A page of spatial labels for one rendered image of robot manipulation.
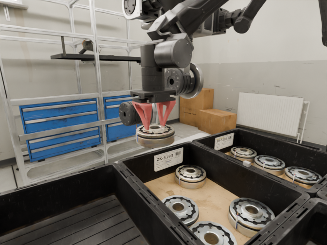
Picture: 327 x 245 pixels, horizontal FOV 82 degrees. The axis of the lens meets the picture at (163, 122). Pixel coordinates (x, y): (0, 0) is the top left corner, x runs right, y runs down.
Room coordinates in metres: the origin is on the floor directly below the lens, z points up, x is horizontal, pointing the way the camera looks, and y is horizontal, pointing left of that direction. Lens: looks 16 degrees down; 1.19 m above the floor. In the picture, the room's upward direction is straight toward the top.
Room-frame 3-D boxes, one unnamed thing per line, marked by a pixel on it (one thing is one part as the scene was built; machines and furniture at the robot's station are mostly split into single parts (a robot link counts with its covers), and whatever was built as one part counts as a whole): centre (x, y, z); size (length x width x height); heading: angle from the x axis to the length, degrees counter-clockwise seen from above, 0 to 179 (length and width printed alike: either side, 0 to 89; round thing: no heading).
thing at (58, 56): (2.52, 0.70, 1.32); 1.20 x 0.45 x 0.06; 132
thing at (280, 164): (0.65, -0.40, 0.86); 0.10 x 0.10 x 0.01
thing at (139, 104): (0.47, 0.03, 1.09); 0.07 x 0.07 x 0.09; 35
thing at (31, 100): (2.20, 0.75, 0.91); 1.70 x 0.10 x 0.05; 132
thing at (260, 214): (0.39, -0.22, 0.86); 0.05 x 0.05 x 0.01
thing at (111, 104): (2.45, 0.43, 0.60); 0.72 x 0.03 x 0.56; 132
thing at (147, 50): (0.47, 0.02, 1.22); 0.07 x 0.06 x 0.07; 42
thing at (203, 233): (0.31, -0.10, 0.86); 0.05 x 0.05 x 0.01
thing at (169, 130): (0.48, 0.02, 1.04); 0.10 x 0.10 x 0.01
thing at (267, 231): (0.44, -0.09, 0.92); 0.40 x 0.30 x 0.02; 34
